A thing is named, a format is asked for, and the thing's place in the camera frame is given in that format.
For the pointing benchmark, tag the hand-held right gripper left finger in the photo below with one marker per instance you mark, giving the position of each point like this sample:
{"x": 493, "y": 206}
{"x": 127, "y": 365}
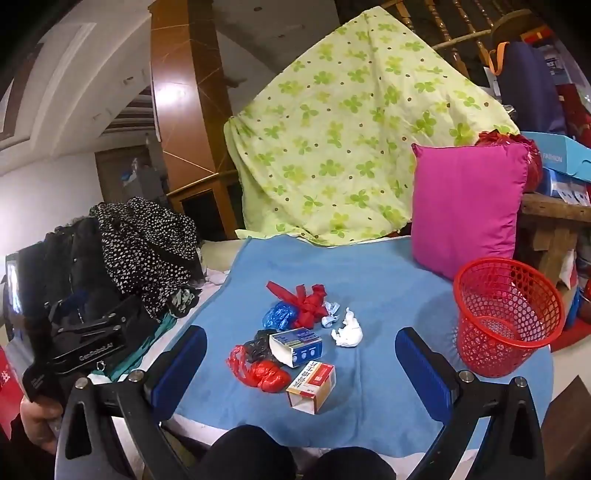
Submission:
{"x": 180, "y": 369}

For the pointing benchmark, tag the brown door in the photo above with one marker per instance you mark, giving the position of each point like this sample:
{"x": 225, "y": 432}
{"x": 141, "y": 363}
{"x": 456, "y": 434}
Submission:
{"x": 124, "y": 177}

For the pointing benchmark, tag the red knotted plastic bag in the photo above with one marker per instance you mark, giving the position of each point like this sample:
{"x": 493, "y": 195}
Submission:
{"x": 307, "y": 302}

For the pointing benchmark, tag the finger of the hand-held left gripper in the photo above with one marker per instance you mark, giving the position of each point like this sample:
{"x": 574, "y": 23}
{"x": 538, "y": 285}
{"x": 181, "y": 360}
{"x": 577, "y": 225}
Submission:
{"x": 87, "y": 328}

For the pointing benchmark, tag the black jacket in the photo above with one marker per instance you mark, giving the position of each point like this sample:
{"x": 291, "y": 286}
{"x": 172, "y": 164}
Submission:
{"x": 76, "y": 263}

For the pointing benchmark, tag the orange and white medicine box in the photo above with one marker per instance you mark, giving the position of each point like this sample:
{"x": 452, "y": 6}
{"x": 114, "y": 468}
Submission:
{"x": 313, "y": 385}

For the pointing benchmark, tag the teal garment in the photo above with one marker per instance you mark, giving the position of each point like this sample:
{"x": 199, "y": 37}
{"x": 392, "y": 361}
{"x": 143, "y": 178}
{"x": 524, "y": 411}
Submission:
{"x": 152, "y": 332}

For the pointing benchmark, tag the red printed bag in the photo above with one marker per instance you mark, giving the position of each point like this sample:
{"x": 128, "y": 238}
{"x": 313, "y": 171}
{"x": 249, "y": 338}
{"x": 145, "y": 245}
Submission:
{"x": 9, "y": 387}

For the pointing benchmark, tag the white tissue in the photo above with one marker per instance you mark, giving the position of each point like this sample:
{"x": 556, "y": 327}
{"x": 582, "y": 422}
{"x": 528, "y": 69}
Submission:
{"x": 347, "y": 331}

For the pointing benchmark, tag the wooden column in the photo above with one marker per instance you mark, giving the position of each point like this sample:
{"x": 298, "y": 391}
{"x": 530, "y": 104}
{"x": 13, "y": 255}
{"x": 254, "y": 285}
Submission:
{"x": 184, "y": 92}

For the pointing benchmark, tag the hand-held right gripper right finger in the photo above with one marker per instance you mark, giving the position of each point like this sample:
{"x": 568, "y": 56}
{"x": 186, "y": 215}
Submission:
{"x": 422, "y": 369}

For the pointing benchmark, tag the person's left leg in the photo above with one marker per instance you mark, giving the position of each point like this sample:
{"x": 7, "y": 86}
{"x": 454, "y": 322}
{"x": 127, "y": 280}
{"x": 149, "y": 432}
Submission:
{"x": 251, "y": 454}

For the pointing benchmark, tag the pink pillow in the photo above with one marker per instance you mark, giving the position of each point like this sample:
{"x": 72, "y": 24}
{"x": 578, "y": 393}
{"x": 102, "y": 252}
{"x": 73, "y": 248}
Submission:
{"x": 466, "y": 207}

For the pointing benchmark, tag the black plastic bag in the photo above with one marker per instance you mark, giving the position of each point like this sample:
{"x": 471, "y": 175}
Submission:
{"x": 257, "y": 347}

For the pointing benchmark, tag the wooden bench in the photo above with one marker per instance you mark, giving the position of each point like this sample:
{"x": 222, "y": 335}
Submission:
{"x": 551, "y": 221}

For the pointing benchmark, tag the shiny red bag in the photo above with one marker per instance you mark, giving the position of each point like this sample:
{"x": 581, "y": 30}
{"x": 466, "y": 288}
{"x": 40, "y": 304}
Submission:
{"x": 531, "y": 157}

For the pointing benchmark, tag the person's left hand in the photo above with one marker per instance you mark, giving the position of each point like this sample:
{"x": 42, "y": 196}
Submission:
{"x": 37, "y": 424}

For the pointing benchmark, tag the wooden stair railing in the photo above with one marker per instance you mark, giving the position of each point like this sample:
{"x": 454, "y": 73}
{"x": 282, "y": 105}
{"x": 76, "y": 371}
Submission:
{"x": 443, "y": 27}

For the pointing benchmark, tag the person's leg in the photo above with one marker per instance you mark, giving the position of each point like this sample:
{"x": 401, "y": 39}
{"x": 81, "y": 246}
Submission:
{"x": 358, "y": 464}
{"x": 251, "y": 454}

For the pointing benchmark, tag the white and blue printed box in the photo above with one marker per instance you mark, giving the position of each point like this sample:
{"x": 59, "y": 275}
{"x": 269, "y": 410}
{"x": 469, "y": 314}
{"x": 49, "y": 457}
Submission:
{"x": 565, "y": 187}

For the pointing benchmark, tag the person's right leg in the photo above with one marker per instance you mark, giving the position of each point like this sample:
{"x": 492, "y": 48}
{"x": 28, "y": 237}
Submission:
{"x": 358, "y": 464}

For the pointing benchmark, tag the red mesh basket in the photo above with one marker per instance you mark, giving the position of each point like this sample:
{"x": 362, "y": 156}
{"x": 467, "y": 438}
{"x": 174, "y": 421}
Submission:
{"x": 508, "y": 318}

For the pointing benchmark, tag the light blue shoebox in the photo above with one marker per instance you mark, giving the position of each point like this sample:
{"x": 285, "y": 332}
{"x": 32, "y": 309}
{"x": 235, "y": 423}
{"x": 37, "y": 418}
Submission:
{"x": 565, "y": 154}

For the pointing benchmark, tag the blue face mask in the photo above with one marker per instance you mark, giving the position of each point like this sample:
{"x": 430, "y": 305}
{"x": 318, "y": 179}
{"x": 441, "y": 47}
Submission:
{"x": 331, "y": 314}

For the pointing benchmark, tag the black white dotted garment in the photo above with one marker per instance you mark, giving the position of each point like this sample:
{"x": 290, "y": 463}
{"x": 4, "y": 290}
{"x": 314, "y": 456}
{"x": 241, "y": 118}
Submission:
{"x": 143, "y": 249}

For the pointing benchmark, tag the blue and white small box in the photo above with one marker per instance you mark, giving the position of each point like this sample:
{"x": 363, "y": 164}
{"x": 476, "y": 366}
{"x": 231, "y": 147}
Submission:
{"x": 295, "y": 348}

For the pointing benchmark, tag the blue plastic bag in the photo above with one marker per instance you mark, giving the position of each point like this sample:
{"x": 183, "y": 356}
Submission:
{"x": 280, "y": 316}

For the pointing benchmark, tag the blue towel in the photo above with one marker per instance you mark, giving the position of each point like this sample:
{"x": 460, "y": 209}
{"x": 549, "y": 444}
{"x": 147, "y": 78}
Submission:
{"x": 360, "y": 295}

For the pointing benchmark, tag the green floral quilt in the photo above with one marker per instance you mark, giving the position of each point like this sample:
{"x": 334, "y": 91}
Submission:
{"x": 351, "y": 138}

